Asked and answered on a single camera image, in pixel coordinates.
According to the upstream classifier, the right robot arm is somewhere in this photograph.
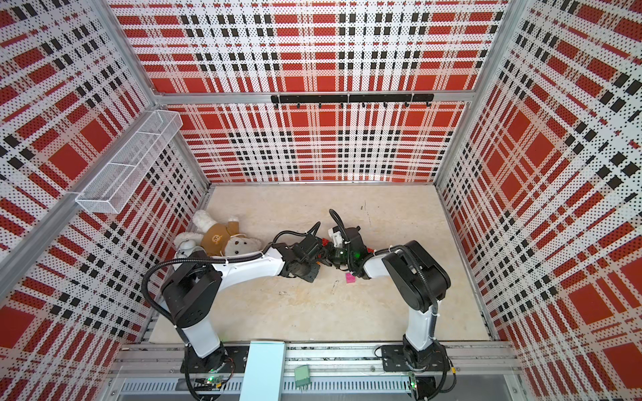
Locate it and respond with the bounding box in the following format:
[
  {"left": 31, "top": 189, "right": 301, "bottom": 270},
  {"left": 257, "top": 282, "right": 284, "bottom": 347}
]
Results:
[{"left": 329, "top": 209, "right": 451, "bottom": 372}]

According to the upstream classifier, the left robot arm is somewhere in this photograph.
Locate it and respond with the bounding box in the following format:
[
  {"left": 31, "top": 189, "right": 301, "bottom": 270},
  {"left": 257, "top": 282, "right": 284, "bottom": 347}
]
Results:
[{"left": 140, "top": 222, "right": 326, "bottom": 359}]

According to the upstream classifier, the white teddy bear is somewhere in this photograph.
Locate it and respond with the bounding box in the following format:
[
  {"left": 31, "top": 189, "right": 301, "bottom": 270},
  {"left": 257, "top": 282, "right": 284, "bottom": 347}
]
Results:
[{"left": 174, "top": 210, "right": 262, "bottom": 257}]

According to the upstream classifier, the green terminal connector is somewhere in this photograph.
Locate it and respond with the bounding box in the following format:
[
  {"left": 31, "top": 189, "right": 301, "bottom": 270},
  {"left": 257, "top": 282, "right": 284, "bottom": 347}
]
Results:
[{"left": 294, "top": 365, "right": 312, "bottom": 389}]

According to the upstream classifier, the white alarm clock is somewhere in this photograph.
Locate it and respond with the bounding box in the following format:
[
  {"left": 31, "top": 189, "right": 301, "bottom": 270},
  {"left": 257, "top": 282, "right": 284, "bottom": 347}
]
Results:
[{"left": 175, "top": 240, "right": 203, "bottom": 260}]

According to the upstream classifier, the pale green upright panel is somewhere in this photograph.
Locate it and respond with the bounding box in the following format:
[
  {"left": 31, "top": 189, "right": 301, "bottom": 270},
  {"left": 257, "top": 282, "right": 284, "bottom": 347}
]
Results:
[{"left": 239, "top": 341, "right": 286, "bottom": 401}]

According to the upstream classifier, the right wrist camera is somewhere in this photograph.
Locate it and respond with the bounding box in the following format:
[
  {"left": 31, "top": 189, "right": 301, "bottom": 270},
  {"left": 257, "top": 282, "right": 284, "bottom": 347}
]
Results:
[{"left": 328, "top": 226, "right": 344, "bottom": 248}]

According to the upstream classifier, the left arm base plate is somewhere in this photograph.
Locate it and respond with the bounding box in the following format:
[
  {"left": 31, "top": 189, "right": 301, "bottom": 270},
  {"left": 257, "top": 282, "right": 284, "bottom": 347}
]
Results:
[{"left": 180, "top": 345, "right": 249, "bottom": 374}]

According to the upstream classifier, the black hook rail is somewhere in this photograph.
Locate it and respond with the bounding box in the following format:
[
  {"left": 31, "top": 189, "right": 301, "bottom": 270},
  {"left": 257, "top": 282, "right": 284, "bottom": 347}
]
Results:
[{"left": 271, "top": 93, "right": 435, "bottom": 106}]

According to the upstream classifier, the white wire mesh basket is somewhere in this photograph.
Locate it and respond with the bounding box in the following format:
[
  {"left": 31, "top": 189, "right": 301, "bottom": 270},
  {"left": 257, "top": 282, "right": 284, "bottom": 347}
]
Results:
[{"left": 75, "top": 110, "right": 182, "bottom": 214}]

